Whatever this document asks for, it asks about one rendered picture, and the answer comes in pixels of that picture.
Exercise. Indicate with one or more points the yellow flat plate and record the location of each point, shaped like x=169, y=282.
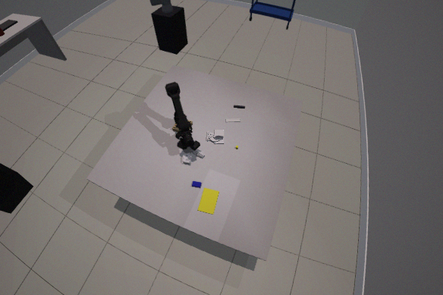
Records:
x=208, y=201

